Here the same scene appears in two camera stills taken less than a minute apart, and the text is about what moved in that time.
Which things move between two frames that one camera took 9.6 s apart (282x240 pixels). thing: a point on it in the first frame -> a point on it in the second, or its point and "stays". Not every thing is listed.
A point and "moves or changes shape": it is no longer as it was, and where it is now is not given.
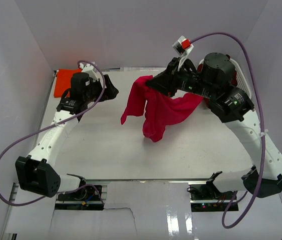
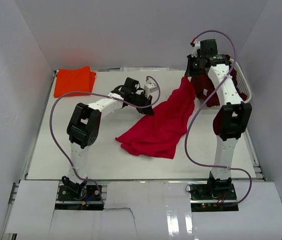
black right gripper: (167, 80) -> (190, 71)
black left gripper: (110, 92) -> (147, 111)
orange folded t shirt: (63, 80) stays
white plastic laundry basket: (242, 81) stays
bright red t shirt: (162, 110) moves or changes shape
